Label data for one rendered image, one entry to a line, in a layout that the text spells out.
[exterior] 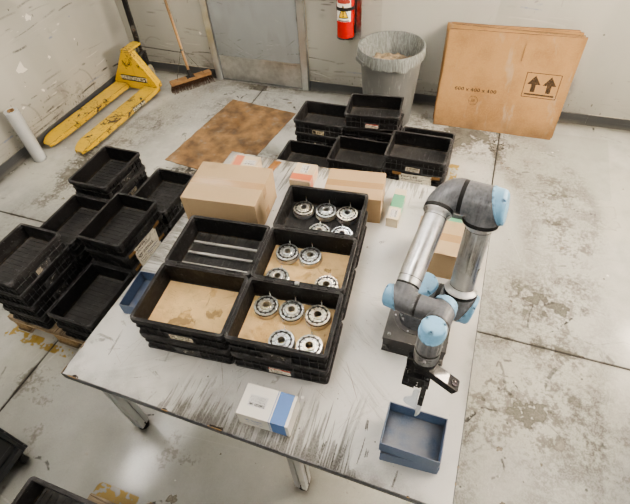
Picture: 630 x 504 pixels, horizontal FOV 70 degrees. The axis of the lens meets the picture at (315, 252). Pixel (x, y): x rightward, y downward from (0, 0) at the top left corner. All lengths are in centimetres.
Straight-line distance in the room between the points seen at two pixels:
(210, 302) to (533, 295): 204
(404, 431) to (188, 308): 99
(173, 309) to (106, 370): 37
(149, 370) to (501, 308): 206
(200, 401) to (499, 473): 148
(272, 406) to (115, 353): 77
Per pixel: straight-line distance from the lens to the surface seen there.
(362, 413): 181
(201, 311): 196
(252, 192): 231
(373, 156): 337
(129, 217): 305
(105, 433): 283
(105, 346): 219
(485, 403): 269
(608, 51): 453
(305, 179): 255
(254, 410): 175
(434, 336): 129
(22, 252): 317
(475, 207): 149
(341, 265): 202
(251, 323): 188
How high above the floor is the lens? 238
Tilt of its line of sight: 48 degrees down
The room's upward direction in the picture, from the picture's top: 5 degrees counter-clockwise
